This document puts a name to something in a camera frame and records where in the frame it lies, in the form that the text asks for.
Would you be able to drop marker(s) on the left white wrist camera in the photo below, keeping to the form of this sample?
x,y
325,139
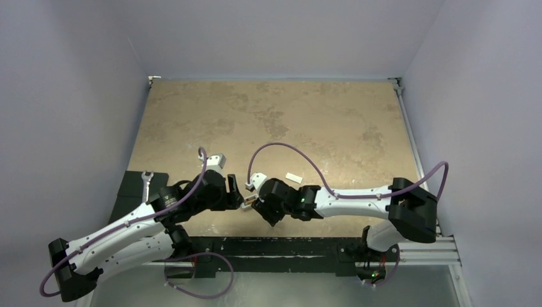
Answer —
x,y
214,162

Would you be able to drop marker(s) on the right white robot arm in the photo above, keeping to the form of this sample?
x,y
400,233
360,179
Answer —
x,y
407,211

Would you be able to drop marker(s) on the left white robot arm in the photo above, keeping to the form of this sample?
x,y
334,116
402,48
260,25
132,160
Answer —
x,y
150,232

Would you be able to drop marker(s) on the white remote control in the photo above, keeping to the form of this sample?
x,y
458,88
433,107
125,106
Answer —
x,y
248,201

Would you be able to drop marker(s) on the black foam tool tray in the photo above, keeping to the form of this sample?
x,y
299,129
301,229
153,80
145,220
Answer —
x,y
130,192

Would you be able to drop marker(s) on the silver wrench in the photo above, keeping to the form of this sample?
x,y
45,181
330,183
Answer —
x,y
146,177

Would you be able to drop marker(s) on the white battery cover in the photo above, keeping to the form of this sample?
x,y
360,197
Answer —
x,y
294,178

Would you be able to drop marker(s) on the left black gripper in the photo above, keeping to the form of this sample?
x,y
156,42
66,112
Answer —
x,y
229,200

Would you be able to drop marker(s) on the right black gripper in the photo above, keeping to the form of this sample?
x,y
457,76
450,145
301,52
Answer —
x,y
261,202

